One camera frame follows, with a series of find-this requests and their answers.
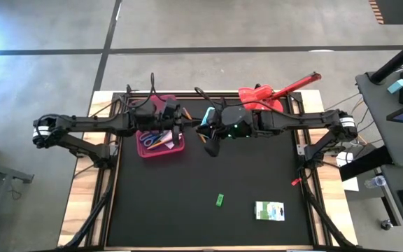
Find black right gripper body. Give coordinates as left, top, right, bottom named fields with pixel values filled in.
left=197, top=106, right=226, bottom=141

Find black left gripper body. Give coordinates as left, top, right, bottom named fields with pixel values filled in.
left=162, top=101, right=187, bottom=130

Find white sticky note pad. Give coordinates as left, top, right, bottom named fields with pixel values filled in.
left=159, top=131, right=182, bottom=151

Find orange wooden pencil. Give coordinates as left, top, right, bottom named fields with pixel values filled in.
left=148, top=137, right=171, bottom=149
left=183, top=107, right=206, bottom=144

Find blue handled scissors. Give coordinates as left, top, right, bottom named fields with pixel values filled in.
left=139, top=131, right=161, bottom=148

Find pink plastic pencil case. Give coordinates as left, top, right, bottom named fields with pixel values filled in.
left=132, top=94, right=186, bottom=159

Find green white card box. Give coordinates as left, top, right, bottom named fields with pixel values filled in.
left=255, top=200, right=286, bottom=222

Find blue calculator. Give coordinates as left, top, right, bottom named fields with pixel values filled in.
left=200, top=106, right=217, bottom=127

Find red desk lamp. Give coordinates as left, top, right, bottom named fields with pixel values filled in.
left=238, top=71, right=323, bottom=113

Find white paper sheet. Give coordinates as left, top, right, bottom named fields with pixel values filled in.
left=341, top=176, right=360, bottom=193

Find black flat beam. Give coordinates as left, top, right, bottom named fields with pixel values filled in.
left=339, top=145, right=394, bottom=182

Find clear water bottle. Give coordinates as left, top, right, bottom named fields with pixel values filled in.
left=364, top=174, right=387, bottom=190

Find grey side desk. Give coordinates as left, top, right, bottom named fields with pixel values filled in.
left=355, top=68, right=403, bottom=167

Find small teal box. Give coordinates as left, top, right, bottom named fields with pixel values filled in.
left=387, top=78, right=403, bottom=95

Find grey desk with keyboard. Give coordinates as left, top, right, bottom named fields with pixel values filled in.
left=379, top=164, right=403, bottom=252

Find black caster wheel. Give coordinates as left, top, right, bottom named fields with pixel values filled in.
left=379, top=218, right=395, bottom=231

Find thick black pole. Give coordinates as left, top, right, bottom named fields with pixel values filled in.
left=368, top=31, right=403, bottom=85

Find black aluminium table frame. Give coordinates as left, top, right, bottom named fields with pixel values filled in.
left=57, top=83, right=358, bottom=252

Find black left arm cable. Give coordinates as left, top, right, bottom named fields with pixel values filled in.
left=119, top=72, right=157, bottom=109

